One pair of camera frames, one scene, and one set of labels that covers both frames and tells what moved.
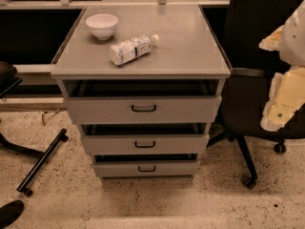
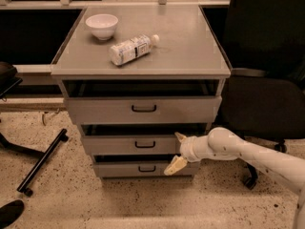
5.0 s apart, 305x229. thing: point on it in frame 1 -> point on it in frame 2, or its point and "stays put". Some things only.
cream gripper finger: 287,93 -> 177,163
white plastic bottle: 129,50 stays put
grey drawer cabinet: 145,85 stays put
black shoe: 10,212 stays put
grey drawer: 144,144 stays put
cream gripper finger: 273,42 -> 180,136
